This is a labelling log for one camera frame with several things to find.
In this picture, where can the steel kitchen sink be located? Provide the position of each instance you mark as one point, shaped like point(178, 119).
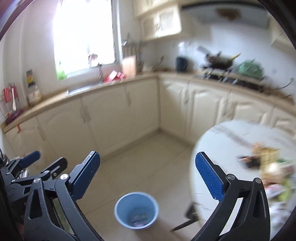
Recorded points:
point(81, 89)

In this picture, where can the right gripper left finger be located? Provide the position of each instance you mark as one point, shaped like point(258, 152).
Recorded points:
point(52, 212)

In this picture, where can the black electric kettle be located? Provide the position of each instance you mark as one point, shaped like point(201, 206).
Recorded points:
point(181, 64)

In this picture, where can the blue plastic trash bin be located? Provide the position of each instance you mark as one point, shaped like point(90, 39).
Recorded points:
point(136, 210)

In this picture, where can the red plastic basin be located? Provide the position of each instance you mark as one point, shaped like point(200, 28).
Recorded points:
point(114, 76)

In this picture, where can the kitchen window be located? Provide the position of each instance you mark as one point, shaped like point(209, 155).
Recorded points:
point(79, 29)

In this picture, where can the black gas stove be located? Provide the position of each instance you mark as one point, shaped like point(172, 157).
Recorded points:
point(224, 76)

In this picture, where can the large sauce bottle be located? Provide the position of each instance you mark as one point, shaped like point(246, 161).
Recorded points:
point(33, 92)

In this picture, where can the round white marble table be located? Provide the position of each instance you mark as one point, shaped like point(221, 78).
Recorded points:
point(223, 144)

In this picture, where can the cream upper cabinets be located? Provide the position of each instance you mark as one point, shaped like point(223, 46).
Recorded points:
point(158, 19)

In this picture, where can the green dish soap bottle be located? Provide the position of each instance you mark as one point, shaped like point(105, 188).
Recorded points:
point(60, 74)

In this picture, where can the gold snack packet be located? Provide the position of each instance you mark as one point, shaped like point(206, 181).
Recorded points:
point(269, 167)

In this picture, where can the dark brown wrapper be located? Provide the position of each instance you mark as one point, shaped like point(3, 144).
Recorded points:
point(250, 161)

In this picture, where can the black wok with lid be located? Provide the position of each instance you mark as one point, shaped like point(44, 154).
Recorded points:
point(217, 60)

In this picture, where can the chrome sink faucet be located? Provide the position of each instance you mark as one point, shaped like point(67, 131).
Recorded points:
point(95, 64)

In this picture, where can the cream cabinets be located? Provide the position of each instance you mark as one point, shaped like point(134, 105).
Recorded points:
point(158, 19)
point(108, 117)

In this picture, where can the wooden cutting board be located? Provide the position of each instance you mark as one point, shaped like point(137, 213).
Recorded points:
point(129, 66)

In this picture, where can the green electric cooker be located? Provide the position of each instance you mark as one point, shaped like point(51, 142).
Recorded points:
point(251, 68)

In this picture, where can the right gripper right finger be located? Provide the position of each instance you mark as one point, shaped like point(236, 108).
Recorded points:
point(242, 212)

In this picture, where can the black range hood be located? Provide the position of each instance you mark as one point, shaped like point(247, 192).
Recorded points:
point(250, 13)

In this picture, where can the hanging utensil rack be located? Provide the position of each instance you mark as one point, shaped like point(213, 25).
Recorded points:
point(130, 48)

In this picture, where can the cream lower cabinets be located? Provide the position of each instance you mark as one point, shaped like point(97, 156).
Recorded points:
point(108, 117)

